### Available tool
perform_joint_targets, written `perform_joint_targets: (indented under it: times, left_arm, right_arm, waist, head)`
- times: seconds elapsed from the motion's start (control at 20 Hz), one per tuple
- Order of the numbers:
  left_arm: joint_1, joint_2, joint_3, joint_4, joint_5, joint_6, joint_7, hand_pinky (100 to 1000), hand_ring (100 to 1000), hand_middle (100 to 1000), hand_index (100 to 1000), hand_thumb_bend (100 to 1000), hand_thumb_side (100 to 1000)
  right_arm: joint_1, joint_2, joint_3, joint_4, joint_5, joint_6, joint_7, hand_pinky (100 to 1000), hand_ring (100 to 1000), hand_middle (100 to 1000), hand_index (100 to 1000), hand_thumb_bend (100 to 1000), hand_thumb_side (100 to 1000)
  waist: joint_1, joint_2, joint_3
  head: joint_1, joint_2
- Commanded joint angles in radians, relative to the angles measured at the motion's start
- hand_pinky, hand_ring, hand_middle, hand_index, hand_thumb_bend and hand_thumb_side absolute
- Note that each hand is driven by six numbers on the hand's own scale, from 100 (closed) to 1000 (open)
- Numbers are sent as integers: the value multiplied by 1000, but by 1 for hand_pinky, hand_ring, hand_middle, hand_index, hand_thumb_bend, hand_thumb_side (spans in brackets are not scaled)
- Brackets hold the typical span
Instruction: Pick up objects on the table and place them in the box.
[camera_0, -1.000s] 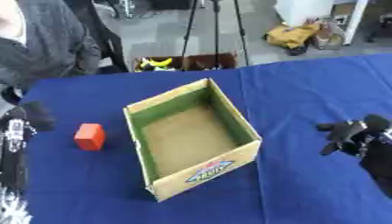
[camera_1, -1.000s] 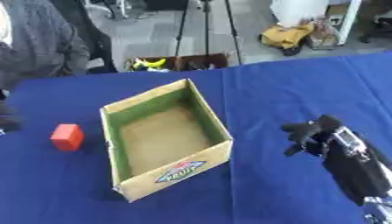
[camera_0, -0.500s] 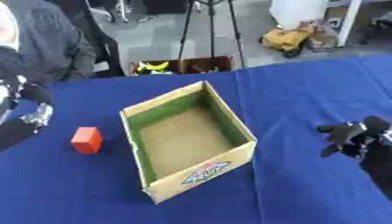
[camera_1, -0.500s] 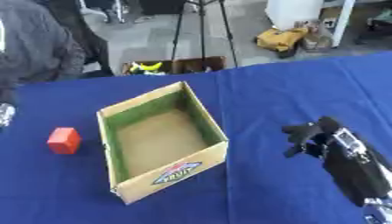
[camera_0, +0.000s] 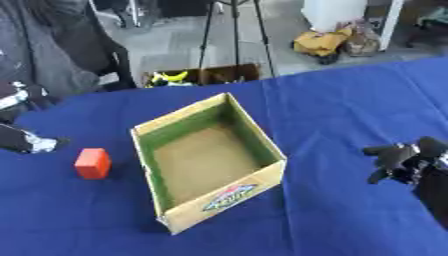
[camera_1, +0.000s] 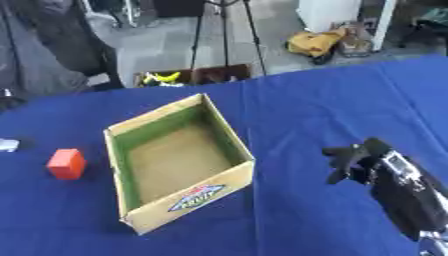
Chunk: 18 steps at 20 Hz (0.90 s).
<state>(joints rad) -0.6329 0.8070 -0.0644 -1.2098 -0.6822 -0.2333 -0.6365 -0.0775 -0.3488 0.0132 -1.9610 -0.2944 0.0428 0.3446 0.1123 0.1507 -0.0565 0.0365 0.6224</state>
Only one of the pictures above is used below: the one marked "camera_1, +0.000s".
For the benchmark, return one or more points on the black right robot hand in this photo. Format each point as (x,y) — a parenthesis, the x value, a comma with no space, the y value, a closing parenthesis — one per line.
(356,160)

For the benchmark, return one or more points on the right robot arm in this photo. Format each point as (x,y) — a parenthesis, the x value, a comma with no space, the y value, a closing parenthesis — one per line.
(408,193)

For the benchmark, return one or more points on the tan cardboard box green inside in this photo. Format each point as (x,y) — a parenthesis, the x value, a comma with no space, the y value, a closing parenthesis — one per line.
(181,160)

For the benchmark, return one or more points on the brown cardboard box of toys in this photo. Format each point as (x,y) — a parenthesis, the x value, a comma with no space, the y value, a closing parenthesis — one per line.
(192,77)

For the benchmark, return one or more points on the yellow bag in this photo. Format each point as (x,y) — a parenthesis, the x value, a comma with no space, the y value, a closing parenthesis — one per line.
(314,43)

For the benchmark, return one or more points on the white cabinet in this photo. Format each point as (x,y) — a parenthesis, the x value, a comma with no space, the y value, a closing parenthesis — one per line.
(328,13)

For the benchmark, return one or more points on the black tripod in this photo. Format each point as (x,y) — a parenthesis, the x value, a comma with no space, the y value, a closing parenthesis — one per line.
(224,36)

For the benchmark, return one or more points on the orange red block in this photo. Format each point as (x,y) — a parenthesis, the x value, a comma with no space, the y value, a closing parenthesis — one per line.
(66,164)

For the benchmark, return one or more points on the person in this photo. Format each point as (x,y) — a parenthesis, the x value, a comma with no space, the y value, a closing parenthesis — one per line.
(46,50)

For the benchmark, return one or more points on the small grey white object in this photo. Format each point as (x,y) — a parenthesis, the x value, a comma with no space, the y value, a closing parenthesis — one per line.
(8,144)

